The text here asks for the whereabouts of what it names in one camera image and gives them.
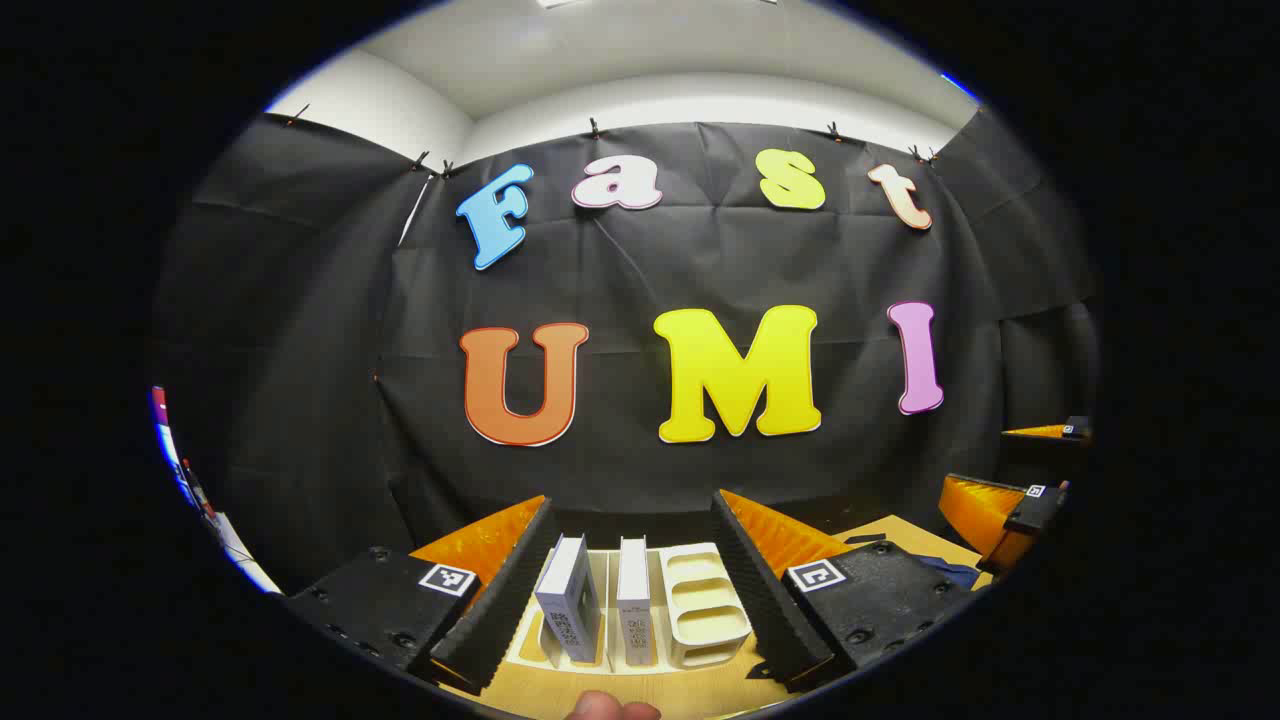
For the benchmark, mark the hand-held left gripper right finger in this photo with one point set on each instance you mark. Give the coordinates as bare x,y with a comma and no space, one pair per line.
765,590

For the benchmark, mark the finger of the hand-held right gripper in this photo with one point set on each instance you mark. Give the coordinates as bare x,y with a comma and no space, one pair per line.
1035,510
1078,430

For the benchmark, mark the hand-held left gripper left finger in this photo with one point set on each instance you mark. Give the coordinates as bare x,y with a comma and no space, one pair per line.
510,590

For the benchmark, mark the thick grey cover book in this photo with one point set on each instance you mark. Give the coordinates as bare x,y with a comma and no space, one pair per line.
565,600

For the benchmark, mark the white bookshelf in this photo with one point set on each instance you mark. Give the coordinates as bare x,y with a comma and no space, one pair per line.
705,610

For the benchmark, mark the blue schoolbag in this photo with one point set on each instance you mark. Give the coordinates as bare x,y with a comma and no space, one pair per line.
955,574

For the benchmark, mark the thin white cover book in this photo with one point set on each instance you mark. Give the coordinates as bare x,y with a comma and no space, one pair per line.
633,590

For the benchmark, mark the cluttered white side table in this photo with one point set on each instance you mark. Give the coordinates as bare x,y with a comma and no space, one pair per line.
240,555

